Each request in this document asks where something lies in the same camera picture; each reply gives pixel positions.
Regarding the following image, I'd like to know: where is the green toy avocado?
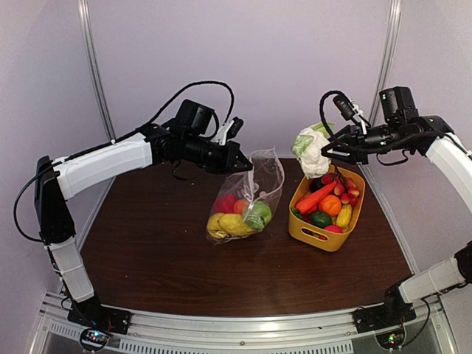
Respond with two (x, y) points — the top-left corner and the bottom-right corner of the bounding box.
(308, 210), (333, 229)

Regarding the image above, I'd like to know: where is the orange toy orange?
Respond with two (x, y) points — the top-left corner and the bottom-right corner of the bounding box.
(318, 195), (342, 217)

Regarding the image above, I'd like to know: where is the clear zip top bag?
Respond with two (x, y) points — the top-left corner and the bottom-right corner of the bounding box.
(206, 148), (285, 245)

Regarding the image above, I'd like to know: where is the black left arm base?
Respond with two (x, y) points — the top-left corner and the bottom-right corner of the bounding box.
(67, 305), (131, 335)

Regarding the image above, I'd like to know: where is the yellow toy corn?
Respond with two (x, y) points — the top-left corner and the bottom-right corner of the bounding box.
(336, 204), (353, 229)

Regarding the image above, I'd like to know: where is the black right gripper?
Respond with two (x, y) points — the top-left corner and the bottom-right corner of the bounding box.
(321, 121), (413, 165)

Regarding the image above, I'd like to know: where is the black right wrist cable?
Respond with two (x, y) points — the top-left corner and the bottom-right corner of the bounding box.
(319, 90), (344, 141)

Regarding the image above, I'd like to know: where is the right aluminium frame post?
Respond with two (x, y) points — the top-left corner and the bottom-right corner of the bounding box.
(359, 0), (402, 174)

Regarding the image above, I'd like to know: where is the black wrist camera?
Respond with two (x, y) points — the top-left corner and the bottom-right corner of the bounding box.
(211, 117), (244, 146)
(333, 94), (371, 128)

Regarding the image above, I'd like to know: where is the orange toy pumpkin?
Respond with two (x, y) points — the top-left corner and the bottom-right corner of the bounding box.
(233, 199), (249, 215)

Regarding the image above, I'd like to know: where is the aluminium frame post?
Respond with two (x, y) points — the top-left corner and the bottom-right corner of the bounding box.
(359, 0), (402, 174)
(77, 0), (117, 140)

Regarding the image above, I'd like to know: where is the red toy lychee bunch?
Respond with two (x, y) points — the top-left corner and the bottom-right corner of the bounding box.
(321, 167), (361, 207)

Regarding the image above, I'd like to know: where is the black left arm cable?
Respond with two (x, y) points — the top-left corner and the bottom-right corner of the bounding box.
(110, 80), (235, 147)

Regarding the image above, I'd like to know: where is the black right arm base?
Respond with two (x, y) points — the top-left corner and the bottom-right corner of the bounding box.
(352, 283), (417, 333)

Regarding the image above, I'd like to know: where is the left aluminium frame post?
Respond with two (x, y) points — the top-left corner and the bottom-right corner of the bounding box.
(77, 0), (117, 140)

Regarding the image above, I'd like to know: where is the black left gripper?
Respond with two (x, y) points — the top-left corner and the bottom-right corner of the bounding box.
(183, 133), (254, 175)

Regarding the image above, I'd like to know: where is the aluminium front rail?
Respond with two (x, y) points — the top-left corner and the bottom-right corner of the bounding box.
(29, 291), (458, 354)

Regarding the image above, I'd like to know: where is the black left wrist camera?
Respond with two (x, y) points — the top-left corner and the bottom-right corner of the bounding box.
(211, 117), (244, 146)

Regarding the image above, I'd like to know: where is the orange toy carrot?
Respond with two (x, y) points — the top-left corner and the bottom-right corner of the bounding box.
(295, 181), (337, 214)

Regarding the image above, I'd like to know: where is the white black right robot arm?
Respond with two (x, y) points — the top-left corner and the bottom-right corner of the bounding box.
(322, 116), (471, 326)

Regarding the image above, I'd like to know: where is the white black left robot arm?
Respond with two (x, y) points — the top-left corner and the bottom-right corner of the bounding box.
(35, 100), (252, 327)

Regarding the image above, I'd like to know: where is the yellow toy bell pepper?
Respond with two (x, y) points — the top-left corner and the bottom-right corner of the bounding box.
(218, 214), (256, 237)

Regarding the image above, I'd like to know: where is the red toy bell pepper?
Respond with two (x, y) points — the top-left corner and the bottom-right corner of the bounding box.
(213, 194), (237, 214)

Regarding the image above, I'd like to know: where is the dark toy plum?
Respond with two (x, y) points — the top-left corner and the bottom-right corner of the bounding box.
(309, 178), (324, 192)

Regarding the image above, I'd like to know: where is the green toy apple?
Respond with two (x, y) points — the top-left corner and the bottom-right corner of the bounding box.
(245, 201), (272, 230)

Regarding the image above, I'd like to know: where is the white toy cauliflower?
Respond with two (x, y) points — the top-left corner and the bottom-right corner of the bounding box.
(291, 123), (331, 179)

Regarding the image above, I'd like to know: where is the red toy apple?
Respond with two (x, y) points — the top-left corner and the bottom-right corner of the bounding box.
(324, 225), (344, 234)

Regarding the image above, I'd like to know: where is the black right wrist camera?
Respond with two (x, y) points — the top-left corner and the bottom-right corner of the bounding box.
(333, 94), (371, 128)

